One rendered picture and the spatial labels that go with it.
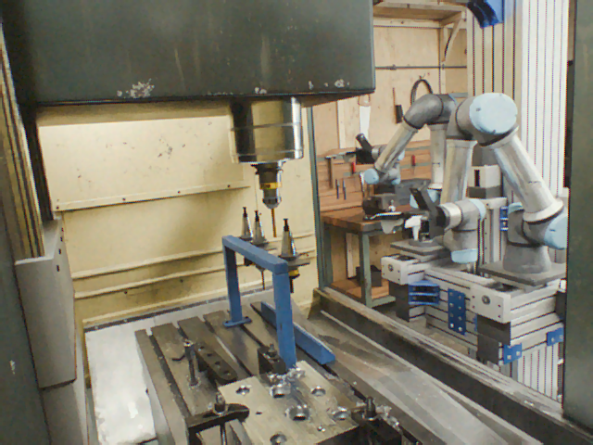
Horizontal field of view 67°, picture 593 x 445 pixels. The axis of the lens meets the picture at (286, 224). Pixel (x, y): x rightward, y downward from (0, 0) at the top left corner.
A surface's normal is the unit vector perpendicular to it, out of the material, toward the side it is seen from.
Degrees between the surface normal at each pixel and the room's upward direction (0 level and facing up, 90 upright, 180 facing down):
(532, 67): 90
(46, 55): 90
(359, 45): 90
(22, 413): 90
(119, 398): 23
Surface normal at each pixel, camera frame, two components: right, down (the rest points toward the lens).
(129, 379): 0.07, -0.83
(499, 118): 0.00, 0.07
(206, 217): 0.43, 0.13
